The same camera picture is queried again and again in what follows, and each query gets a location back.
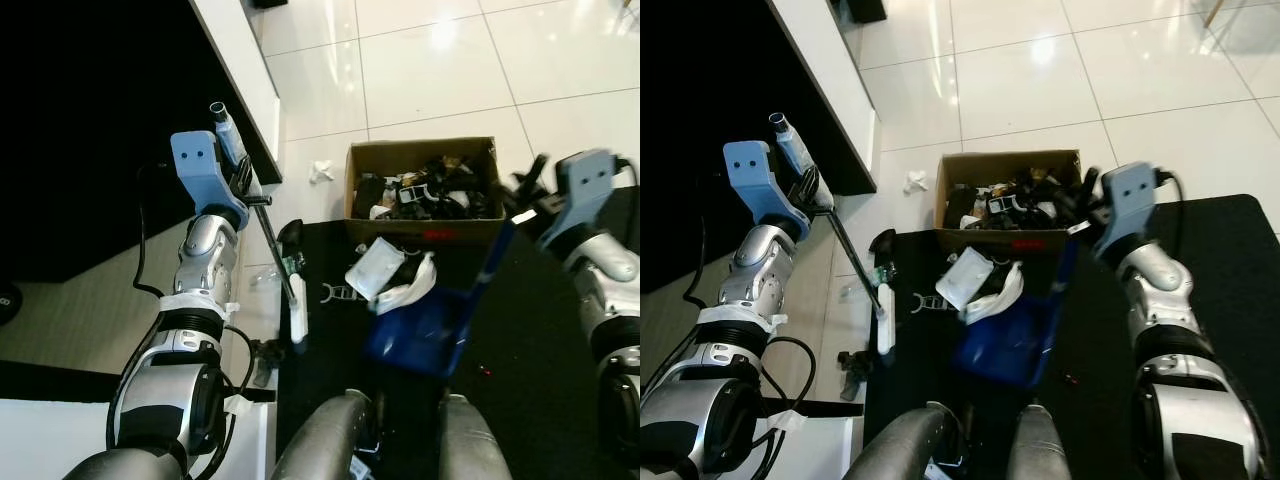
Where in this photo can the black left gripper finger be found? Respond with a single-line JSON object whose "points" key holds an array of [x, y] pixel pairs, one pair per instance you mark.
{"points": [[806, 178], [234, 168], [821, 175], [248, 165]]}

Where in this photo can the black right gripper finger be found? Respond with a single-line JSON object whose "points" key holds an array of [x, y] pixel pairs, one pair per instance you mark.
{"points": [[538, 168], [524, 192], [1074, 208], [1091, 182]]}

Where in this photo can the broom with grey-blue grip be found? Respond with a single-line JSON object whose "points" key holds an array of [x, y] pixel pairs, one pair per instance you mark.
{"points": [[225, 125], [788, 135]]}

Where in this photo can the blue plastic dustpan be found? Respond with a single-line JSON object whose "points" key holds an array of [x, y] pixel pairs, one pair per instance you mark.
{"points": [[420, 335], [1005, 345]]}

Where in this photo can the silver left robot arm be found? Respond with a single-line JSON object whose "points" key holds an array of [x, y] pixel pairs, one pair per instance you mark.
{"points": [[190, 270], [745, 270]]}

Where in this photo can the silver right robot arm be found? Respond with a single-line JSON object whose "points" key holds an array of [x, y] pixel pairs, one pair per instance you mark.
{"points": [[610, 265], [1170, 290]]}

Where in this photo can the black floor mat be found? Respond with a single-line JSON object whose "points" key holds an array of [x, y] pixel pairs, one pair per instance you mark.
{"points": [[540, 340], [1100, 360]]}

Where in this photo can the white crumpled paper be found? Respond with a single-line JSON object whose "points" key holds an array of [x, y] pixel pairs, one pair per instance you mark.
{"points": [[916, 182], [321, 171]]}

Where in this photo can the brown cardboard box with scraps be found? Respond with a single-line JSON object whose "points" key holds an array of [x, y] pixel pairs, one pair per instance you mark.
{"points": [[1000, 240], [420, 225]]}

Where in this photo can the clear plastic wrapper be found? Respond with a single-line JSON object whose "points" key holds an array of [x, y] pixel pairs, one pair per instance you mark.
{"points": [[262, 278], [856, 288]]}

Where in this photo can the white crumpled cloth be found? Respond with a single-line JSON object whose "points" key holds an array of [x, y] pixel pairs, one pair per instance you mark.
{"points": [[1005, 295], [412, 290]]}

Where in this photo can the white flat plastic packet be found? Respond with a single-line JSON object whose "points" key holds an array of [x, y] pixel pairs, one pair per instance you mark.
{"points": [[375, 268], [965, 278]]}

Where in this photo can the black table with white edge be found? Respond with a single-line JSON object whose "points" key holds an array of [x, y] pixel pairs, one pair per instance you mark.
{"points": [[700, 90], [90, 120]]}

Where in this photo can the black furniture base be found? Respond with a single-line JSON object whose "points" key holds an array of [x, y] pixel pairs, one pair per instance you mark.
{"points": [[860, 8], [268, 3]]}

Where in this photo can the grey right robot leg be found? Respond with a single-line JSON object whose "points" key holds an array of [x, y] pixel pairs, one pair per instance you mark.
{"points": [[472, 440], [1050, 445]]}

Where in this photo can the grey robot leg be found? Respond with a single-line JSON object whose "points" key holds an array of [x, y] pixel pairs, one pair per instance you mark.
{"points": [[472, 440], [1050, 445], [915, 445], [325, 440]]}

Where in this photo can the grey left robot leg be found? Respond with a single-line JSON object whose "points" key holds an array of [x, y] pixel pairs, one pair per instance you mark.
{"points": [[915, 445], [325, 440]]}

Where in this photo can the black round weight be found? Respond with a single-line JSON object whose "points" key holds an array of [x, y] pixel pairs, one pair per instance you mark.
{"points": [[8, 302]]}

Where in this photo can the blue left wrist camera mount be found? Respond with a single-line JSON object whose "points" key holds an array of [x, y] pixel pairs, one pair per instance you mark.
{"points": [[200, 165], [752, 172]]}

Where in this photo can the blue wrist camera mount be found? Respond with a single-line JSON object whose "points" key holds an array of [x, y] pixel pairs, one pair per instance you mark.
{"points": [[200, 165], [588, 185], [752, 172], [1130, 200]]}

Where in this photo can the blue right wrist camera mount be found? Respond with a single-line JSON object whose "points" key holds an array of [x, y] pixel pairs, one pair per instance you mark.
{"points": [[588, 185], [1130, 200]]}

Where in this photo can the small black bracket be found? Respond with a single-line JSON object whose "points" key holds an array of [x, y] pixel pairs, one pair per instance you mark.
{"points": [[853, 372], [264, 362]]}

